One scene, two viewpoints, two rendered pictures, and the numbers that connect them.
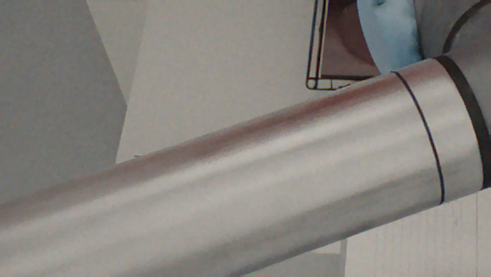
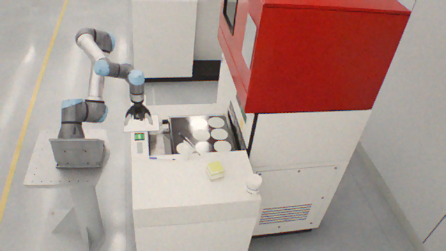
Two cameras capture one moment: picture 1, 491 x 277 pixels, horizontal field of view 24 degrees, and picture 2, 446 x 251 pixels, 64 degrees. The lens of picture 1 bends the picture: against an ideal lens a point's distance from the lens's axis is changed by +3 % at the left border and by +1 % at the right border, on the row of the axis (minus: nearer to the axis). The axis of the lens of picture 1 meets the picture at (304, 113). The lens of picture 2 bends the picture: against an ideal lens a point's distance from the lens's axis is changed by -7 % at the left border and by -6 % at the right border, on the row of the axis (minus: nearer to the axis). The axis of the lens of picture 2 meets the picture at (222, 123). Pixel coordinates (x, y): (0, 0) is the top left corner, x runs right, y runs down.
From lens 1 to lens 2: 185 cm
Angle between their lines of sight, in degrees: 43
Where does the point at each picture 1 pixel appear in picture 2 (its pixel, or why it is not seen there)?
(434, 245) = (132, 124)
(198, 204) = (90, 46)
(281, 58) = not seen: hidden behind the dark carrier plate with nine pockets
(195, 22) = (186, 109)
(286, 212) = (90, 51)
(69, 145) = not seen: hidden behind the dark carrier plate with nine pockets
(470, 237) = (134, 127)
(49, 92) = not seen: hidden behind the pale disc
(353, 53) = (175, 120)
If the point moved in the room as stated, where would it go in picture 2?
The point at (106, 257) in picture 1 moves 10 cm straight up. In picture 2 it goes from (85, 43) to (83, 26)
